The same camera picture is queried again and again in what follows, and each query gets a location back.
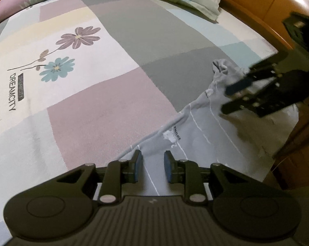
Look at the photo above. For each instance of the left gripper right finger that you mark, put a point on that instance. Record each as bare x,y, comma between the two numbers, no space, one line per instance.
188,174

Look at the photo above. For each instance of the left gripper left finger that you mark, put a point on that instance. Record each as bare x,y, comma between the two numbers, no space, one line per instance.
117,173

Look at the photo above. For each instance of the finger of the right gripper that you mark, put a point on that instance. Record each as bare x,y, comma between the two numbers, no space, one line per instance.
240,85
236,105

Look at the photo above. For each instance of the grey patterned pyjama trousers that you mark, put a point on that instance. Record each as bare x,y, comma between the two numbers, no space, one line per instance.
201,133

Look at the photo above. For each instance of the wooden headboard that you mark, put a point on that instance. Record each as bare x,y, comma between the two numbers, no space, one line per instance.
265,17

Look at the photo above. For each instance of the checked patchwork bed sheet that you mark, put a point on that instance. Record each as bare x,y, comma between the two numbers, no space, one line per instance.
81,81

